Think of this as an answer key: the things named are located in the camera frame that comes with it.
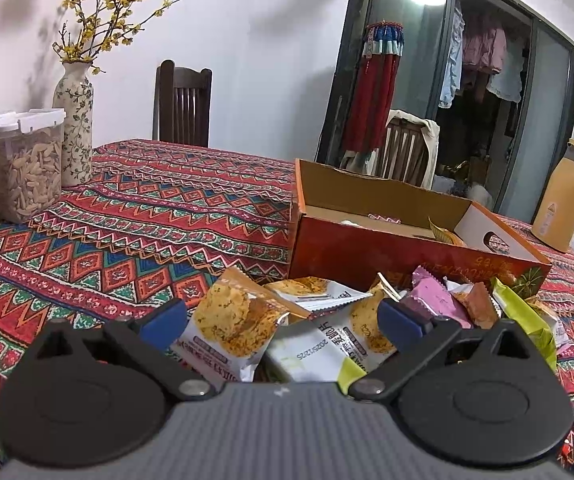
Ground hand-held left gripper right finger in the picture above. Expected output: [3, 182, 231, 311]
[349, 300, 533, 403]

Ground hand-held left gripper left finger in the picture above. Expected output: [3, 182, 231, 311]
[34, 300, 216, 403]

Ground dark purple snack packet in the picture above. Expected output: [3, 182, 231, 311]
[399, 295, 435, 326]

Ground pink snack packet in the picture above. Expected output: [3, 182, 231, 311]
[409, 266, 473, 328]

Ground white cracker packet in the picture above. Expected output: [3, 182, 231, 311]
[169, 266, 290, 388]
[262, 292, 403, 386]
[262, 276, 373, 321]

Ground brown snack packet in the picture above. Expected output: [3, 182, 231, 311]
[454, 282, 500, 331]

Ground orange cardboard box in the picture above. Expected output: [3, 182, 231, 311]
[287, 158, 553, 306]

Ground small white snack packet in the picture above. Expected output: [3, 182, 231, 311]
[542, 300, 570, 348]

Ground yellow orange snack packet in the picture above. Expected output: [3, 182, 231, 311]
[427, 217, 468, 248]

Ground green snack packet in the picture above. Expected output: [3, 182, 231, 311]
[490, 276, 558, 373]

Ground patterned red tablecloth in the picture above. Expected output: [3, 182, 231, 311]
[0, 138, 574, 480]

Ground brown wooden chair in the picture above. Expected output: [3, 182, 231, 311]
[377, 110, 435, 186]

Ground chair with draped cloth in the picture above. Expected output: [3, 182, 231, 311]
[384, 109, 441, 188]

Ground yellow thermos jug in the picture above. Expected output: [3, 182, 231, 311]
[531, 138, 574, 253]

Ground clear jar of seeds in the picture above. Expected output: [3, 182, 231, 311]
[0, 108, 66, 224]

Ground floral ceramic vase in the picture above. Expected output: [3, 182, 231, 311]
[53, 62, 94, 188]

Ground dark wooden chair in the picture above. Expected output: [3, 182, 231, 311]
[153, 59, 213, 148]

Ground light blue hanging shirt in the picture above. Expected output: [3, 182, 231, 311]
[437, 7, 466, 108]

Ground dark sliding glass door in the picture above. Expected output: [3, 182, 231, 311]
[314, 0, 574, 223]

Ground white hanging garment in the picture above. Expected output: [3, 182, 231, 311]
[487, 35, 526, 104]

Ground pink hanging clothes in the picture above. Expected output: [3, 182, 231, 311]
[462, 12, 508, 75]

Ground yellow flower branches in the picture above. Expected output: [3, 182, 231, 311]
[52, 0, 183, 76]

